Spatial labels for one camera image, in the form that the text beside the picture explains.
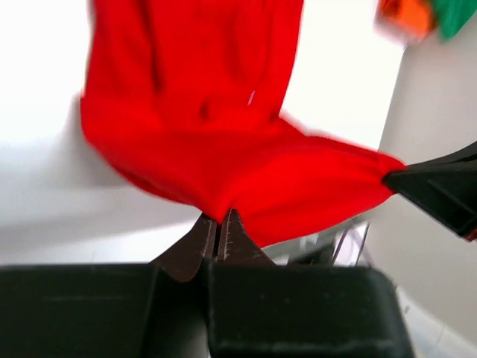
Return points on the red t-shirt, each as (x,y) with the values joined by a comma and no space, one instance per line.
(183,99)

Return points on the orange folded t-shirt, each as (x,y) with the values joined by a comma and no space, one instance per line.
(409,18)

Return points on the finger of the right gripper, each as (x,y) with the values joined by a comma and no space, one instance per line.
(444,188)

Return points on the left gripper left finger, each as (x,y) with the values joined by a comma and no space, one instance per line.
(182,261)

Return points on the green folded t-shirt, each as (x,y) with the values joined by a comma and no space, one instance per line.
(452,15)

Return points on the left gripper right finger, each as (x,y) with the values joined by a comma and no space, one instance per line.
(235,247)

